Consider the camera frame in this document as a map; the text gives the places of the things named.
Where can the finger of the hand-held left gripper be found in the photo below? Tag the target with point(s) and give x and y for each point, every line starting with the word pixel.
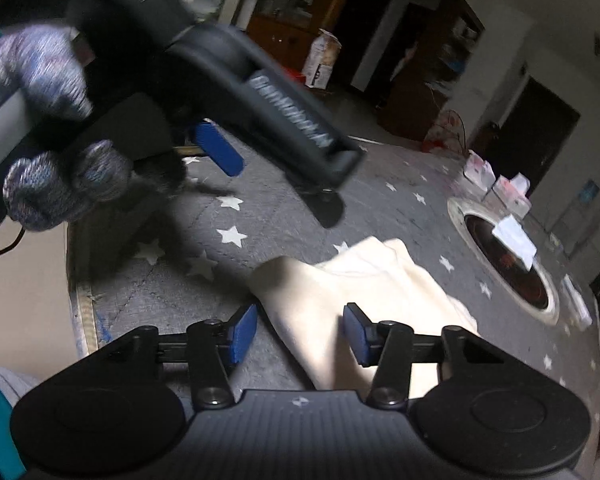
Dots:
pixel 325 205
pixel 220 147

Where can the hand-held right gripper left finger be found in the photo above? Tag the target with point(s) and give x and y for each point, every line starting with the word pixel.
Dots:
pixel 242 332

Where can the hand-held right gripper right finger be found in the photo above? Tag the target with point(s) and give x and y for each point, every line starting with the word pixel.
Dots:
pixel 356 334

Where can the cream garment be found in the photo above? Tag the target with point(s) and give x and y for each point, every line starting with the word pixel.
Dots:
pixel 375 305

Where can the person's left hand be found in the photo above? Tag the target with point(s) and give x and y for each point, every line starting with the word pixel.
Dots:
pixel 45 70

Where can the grey star-print tablecloth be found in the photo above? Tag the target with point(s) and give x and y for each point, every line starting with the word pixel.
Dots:
pixel 190 270

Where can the white cardboard box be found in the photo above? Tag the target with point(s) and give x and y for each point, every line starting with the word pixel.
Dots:
pixel 321 59

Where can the wooden shelf with boxes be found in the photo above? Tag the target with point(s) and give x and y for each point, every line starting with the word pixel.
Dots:
pixel 300 10

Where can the red patterned fan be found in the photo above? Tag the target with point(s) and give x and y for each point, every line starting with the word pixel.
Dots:
pixel 445 132

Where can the small white tissue pack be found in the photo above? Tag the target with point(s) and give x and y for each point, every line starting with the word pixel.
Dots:
pixel 478 170

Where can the dark wooden cabinet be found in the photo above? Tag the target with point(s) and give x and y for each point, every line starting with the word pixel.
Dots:
pixel 430 70

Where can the round built-in induction cooker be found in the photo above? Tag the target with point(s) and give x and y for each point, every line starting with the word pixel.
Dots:
pixel 522 270

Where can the white folded paper sheet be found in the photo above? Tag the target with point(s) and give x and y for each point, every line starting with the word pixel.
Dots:
pixel 515 240

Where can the pink and white tissue box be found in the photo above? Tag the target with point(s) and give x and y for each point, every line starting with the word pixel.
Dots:
pixel 512 195

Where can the dark wooden door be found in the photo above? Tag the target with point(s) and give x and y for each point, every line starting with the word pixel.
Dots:
pixel 530 130

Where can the white remote control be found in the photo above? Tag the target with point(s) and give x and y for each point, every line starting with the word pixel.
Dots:
pixel 577 302

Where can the blue water bottle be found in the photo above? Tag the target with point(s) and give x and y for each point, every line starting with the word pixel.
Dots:
pixel 589 194

